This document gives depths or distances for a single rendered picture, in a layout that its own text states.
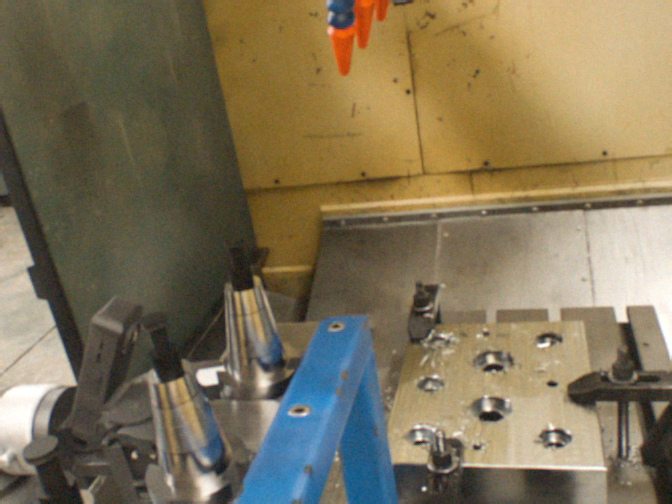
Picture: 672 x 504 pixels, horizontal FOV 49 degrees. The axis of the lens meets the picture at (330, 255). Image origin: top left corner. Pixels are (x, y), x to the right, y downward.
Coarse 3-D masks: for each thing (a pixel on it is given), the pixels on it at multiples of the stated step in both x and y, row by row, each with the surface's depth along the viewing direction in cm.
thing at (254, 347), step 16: (256, 288) 51; (240, 304) 51; (256, 304) 51; (240, 320) 51; (256, 320) 51; (272, 320) 53; (240, 336) 52; (256, 336) 52; (272, 336) 53; (240, 352) 52; (256, 352) 52; (272, 352) 53; (240, 368) 53; (256, 368) 52; (272, 368) 53
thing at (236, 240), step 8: (224, 240) 50; (232, 240) 50; (240, 240) 50; (232, 248) 50; (240, 248) 50; (232, 256) 51; (240, 256) 51; (232, 264) 51; (240, 264) 51; (248, 264) 51; (232, 272) 51; (240, 272) 51; (248, 272) 51; (232, 280) 51; (240, 280) 51; (248, 280) 51; (240, 288) 51
